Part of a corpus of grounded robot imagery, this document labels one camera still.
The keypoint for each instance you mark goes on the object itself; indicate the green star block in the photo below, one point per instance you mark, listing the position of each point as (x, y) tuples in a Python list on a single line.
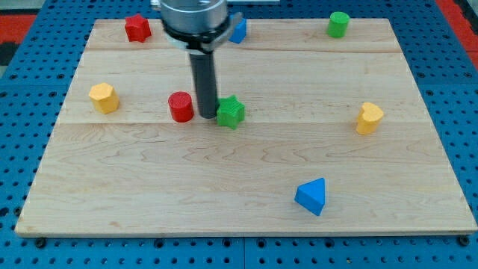
[(230, 112)]

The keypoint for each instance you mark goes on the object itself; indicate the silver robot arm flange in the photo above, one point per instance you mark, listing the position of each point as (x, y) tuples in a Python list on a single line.
[(197, 26)]

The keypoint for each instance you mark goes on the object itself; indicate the blue triangle block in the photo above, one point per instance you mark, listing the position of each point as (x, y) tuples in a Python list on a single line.
[(312, 196)]

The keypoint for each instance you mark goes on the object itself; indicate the red star block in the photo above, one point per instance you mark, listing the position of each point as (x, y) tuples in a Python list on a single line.
[(137, 28)]

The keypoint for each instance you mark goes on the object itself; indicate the red cylinder block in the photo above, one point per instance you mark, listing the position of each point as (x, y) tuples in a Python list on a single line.
[(181, 106)]

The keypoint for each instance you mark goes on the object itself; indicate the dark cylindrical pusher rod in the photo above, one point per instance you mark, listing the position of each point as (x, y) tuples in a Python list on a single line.
[(205, 84)]

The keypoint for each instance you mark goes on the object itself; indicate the wooden board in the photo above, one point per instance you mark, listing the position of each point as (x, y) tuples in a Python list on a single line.
[(137, 173)]

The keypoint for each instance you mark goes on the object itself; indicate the blue cube block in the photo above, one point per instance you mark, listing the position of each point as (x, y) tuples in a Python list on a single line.
[(239, 33)]

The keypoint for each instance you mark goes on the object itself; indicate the yellow heart block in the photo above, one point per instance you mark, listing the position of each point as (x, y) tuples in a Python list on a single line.
[(368, 118)]

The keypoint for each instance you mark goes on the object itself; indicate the yellow hexagon block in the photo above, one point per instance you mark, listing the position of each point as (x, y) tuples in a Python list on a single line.
[(104, 98)]

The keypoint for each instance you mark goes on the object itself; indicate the green cylinder block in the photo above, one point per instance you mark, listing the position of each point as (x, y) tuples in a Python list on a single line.
[(338, 24)]

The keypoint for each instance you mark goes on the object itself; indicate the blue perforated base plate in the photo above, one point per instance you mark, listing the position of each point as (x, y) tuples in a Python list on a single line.
[(37, 79)]

